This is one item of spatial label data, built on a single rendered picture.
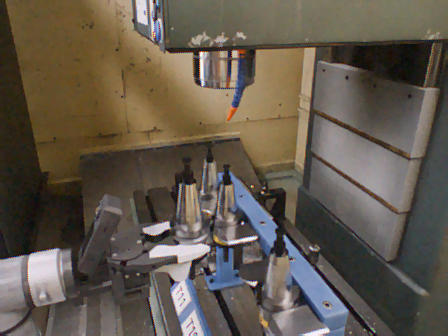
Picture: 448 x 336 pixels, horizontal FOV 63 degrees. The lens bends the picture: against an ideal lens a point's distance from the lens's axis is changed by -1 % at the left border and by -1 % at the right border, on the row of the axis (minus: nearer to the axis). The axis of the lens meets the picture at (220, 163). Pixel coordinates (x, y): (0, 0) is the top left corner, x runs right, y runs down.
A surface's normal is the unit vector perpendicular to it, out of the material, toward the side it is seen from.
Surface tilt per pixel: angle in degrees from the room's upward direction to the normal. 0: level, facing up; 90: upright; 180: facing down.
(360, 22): 90
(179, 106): 90
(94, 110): 90
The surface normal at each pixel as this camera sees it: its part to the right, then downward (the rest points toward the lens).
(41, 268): 0.14, -0.57
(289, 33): 0.32, 0.38
